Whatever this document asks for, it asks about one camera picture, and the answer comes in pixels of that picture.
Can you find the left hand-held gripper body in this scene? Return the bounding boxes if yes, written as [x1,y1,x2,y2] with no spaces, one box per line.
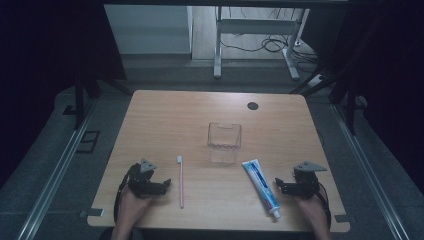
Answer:
[128,158,164,200]

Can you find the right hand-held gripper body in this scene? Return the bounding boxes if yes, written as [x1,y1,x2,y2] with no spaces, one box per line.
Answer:
[288,161,328,200]

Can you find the pink toothbrush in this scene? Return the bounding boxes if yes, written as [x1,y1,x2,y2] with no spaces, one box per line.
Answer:
[176,155,185,210]

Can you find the blue white toothpaste tube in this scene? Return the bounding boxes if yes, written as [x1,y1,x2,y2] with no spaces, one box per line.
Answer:
[241,158,282,220]

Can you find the clear plastic cup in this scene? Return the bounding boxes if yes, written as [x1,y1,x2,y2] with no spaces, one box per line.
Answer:
[206,122,243,165]

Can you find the person's right hand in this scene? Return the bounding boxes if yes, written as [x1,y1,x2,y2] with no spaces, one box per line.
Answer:
[297,190,330,228]

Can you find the person's left hand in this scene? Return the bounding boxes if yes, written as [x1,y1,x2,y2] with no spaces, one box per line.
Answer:
[116,186,154,230]

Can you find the black metal stand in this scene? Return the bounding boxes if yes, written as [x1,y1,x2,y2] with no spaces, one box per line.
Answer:
[289,66,368,136]
[62,71,133,132]

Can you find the white power strip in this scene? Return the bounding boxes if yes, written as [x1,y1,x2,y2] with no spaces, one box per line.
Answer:
[307,74,326,89]

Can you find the dark curtain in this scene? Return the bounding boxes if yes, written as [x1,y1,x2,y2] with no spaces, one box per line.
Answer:
[0,0,127,189]
[301,0,424,188]

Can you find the white cabinet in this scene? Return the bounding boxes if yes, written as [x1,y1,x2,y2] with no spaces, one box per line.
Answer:
[103,4,194,56]

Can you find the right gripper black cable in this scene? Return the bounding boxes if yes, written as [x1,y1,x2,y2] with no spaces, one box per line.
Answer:
[316,181,333,231]

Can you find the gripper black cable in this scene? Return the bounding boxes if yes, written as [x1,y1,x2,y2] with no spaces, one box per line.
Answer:
[113,164,135,224]
[316,181,333,231]

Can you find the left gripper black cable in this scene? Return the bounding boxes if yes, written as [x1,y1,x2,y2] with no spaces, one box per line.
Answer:
[113,164,135,224]

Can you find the aluminium floor rail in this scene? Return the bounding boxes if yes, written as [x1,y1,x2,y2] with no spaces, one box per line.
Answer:
[15,99,98,240]
[330,103,410,240]

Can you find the black floor cables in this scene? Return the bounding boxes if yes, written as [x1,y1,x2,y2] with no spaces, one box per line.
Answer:
[220,7,320,66]

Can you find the white desk frame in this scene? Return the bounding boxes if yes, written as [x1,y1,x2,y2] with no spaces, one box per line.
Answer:
[213,6,311,81]

